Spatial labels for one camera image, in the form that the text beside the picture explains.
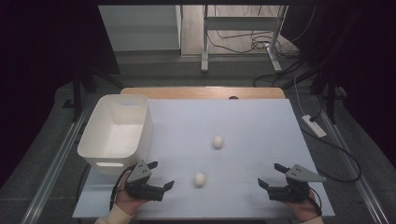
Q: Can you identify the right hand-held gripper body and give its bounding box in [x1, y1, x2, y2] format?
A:
[266, 163, 328, 203]

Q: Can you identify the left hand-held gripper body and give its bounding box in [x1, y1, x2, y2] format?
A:
[124, 160, 166, 203]

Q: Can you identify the white egg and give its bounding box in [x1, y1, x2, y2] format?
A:
[192, 172, 207, 188]
[211, 134, 225, 150]

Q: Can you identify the white plastic bin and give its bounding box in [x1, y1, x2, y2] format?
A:
[77, 93, 154, 176]

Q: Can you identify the person's left hand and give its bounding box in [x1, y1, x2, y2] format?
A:
[114, 173, 149, 217]

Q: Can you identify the person's right hand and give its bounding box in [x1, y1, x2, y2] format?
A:
[282, 189, 322, 223]

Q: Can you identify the white power strip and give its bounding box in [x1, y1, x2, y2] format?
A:
[301, 114, 328, 139]

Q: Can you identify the pale blue board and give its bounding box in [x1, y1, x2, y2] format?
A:
[71, 98, 336, 219]

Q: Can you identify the wooden table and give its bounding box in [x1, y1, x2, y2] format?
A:
[120, 86, 287, 101]

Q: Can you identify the black stand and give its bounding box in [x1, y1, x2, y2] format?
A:
[310, 70, 347, 125]
[63, 66, 126, 123]

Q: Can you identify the white cabinet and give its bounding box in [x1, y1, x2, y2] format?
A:
[97, 4, 183, 52]

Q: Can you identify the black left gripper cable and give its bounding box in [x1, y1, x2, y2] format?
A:
[108, 162, 138, 212]

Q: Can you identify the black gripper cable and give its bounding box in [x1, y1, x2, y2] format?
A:
[309, 186, 323, 217]
[108, 162, 138, 212]

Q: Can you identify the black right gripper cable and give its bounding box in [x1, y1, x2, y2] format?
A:
[309, 186, 323, 217]

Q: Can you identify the black power cable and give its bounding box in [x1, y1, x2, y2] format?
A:
[299, 123, 362, 184]

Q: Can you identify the metal floor rail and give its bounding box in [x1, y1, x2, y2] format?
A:
[313, 95, 390, 224]
[20, 102, 92, 224]

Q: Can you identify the tangle of black cables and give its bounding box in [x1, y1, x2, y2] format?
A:
[206, 29, 310, 89]

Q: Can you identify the grey metal desk frame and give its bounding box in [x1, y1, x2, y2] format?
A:
[200, 4, 290, 75]

